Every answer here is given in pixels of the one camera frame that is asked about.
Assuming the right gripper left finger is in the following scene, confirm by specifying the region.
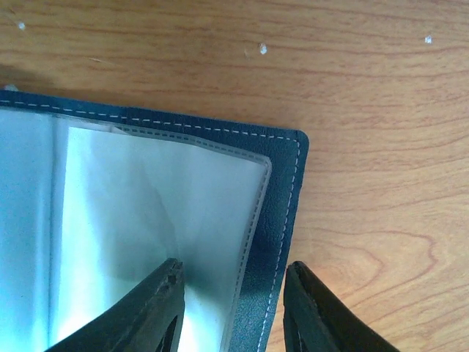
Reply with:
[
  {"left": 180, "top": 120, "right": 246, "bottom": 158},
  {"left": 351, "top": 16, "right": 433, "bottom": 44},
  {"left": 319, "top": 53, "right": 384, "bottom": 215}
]
[{"left": 49, "top": 258, "right": 185, "bottom": 351}]

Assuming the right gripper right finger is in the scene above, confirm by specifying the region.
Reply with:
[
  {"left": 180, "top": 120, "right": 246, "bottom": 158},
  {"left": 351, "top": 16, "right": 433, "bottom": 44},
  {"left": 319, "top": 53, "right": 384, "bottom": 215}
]
[{"left": 284, "top": 261, "right": 397, "bottom": 352}]

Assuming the blue leather card holder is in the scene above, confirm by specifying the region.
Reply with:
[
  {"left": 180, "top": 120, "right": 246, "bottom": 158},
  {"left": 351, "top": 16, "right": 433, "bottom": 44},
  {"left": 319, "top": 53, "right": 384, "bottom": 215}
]
[{"left": 1, "top": 89, "right": 309, "bottom": 351}]

